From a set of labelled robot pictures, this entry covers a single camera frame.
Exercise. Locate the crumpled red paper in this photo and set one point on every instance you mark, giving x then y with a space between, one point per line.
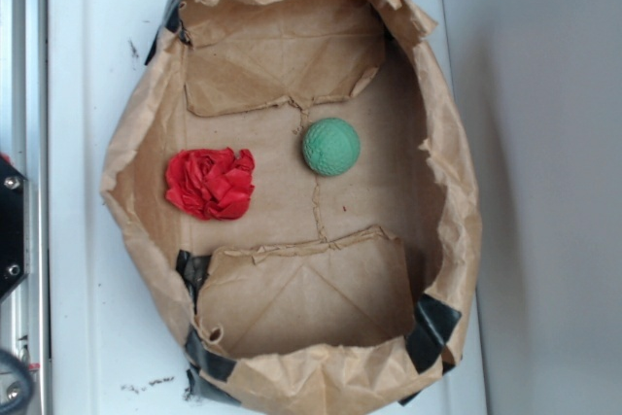
211 184

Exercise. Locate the brown paper bag tray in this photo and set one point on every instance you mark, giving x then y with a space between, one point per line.
331 295

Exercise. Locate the green dimpled ball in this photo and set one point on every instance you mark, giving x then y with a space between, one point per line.
331 147

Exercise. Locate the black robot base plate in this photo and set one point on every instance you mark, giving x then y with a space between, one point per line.
14 217

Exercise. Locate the aluminium frame rail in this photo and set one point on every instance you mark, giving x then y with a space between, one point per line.
35 152

